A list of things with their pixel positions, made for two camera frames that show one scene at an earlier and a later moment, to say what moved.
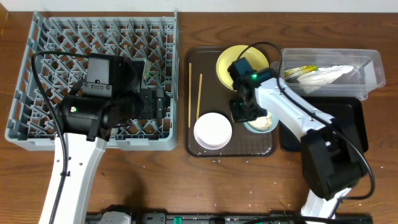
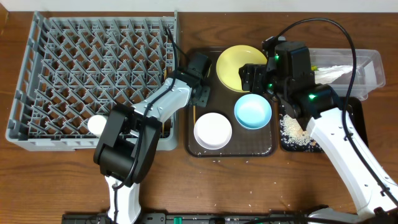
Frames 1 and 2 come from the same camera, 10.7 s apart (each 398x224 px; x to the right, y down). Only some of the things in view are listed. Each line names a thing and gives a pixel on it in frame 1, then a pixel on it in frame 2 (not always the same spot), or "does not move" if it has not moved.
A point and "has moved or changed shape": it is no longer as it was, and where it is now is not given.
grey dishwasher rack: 32,122 does not move
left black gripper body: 148,108 -> 202,98
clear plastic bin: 331,72 does not move
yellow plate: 256,58 does not move
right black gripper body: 242,112 -> 261,81
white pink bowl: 212,130 does not move
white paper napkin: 324,75 does not move
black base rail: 239,218 does not move
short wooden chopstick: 199,96 has moved or changed shape
